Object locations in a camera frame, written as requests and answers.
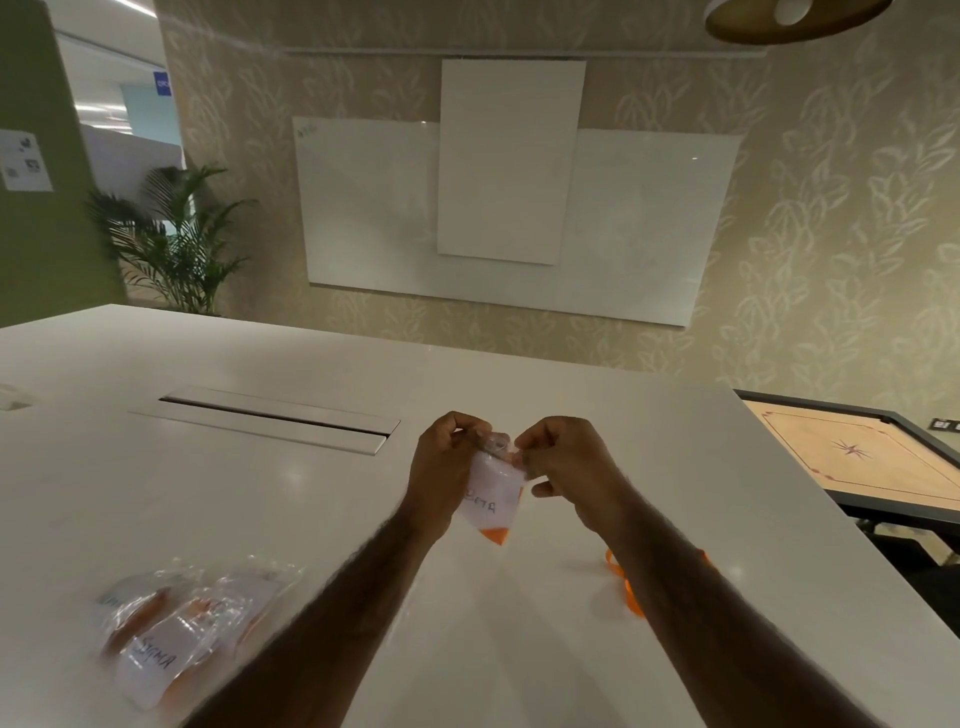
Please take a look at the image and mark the person's right hand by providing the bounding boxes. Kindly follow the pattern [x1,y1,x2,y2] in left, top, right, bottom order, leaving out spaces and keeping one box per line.
[513,417,633,537]

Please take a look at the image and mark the person's left hand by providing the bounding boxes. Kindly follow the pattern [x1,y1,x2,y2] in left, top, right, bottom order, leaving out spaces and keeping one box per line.
[400,411,481,546]

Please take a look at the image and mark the clear plastic bag white label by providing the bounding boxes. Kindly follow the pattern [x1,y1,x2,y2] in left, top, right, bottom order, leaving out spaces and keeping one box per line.
[459,427,528,547]

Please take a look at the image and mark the person's left forearm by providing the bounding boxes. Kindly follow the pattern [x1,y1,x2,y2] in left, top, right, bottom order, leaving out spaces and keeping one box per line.
[174,502,444,728]

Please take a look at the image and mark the person's right forearm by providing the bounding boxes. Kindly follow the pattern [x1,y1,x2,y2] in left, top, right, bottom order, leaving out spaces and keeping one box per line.
[585,480,895,728]

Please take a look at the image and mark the orange strip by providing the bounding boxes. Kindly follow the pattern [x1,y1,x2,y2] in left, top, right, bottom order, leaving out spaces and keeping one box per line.
[604,547,711,619]

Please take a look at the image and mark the large glass whiteboard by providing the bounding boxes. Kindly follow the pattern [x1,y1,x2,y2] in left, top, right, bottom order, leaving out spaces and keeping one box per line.
[292,115,744,328]

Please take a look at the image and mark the clear labelled bag orange contents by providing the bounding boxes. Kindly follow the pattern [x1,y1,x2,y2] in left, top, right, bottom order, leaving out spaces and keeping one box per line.
[201,556,303,661]
[91,561,198,663]
[114,581,234,712]

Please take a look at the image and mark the wooden carrom board table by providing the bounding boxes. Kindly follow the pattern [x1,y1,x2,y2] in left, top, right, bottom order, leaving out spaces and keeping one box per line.
[733,389,960,573]

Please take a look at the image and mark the green potted palm plant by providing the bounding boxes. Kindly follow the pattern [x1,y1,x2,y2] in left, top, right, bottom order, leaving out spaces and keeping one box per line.
[85,163,256,318]

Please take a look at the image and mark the round pendant lamp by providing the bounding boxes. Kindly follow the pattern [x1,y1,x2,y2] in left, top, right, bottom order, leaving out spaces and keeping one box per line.
[703,0,895,45]

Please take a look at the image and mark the white paper notice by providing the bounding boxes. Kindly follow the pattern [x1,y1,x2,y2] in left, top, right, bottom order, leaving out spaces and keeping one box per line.
[0,128,55,193]

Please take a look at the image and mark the metal table cable hatch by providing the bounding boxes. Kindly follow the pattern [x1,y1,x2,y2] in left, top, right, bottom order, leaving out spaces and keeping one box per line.
[129,387,402,457]

